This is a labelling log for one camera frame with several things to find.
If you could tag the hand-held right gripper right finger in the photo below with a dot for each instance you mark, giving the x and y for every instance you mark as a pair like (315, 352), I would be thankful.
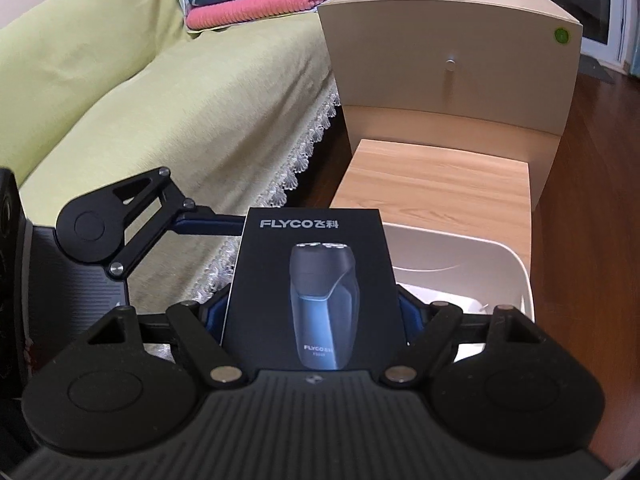
(407, 316)

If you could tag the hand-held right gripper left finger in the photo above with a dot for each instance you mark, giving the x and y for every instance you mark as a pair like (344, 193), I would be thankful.
(216, 316)

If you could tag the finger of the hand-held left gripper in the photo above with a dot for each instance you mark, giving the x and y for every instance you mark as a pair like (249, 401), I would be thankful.
(210, 224)

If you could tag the white storage box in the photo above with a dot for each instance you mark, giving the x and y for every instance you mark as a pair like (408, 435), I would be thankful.
(450, 250)

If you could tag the black shaver box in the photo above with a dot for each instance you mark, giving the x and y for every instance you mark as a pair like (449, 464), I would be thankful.
(320, 240)

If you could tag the green covered sofa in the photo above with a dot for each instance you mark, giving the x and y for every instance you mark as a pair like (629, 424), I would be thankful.
(150, 110)

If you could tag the pink blanket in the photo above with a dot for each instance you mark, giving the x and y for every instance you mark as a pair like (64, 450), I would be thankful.
(260, 7)

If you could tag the beige cabinet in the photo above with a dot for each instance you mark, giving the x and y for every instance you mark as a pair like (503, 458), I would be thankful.
(425, 35)

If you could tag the white framed glass door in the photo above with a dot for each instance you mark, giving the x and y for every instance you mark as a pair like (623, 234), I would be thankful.
(607, 10)

